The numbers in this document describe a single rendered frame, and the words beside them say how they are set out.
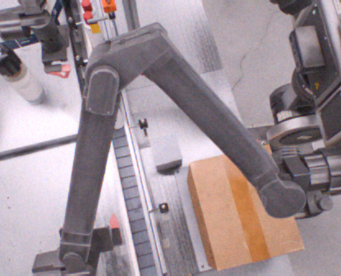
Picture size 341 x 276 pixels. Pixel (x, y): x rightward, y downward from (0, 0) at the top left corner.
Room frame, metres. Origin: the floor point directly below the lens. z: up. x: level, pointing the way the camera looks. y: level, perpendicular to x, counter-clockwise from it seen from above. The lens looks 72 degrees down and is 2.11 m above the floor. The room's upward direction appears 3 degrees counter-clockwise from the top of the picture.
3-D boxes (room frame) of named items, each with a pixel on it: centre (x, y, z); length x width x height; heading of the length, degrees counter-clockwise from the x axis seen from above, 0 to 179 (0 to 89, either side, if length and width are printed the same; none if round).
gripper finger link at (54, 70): (0.50, 0.29, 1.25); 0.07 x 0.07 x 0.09; 4
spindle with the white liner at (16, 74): (0.60, 0.51, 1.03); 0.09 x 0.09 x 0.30
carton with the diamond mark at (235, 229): (0.12, -0.19, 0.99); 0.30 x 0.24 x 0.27; 11
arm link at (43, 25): (0.54, 0.31, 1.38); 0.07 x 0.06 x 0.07; 95
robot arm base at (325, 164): (0.13, -0.28, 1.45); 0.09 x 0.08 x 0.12; 4
